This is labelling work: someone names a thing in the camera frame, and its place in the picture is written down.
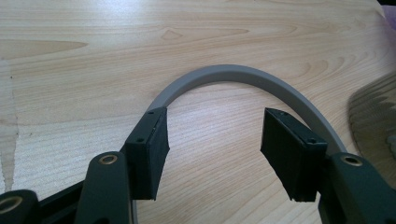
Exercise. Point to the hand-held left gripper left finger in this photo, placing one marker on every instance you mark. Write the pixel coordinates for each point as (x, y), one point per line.
(144, 161)

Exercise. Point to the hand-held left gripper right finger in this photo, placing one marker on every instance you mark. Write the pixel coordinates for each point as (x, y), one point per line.
(289, 161)

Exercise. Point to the purple plastic bag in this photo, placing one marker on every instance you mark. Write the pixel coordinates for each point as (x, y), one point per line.
(390, 18)

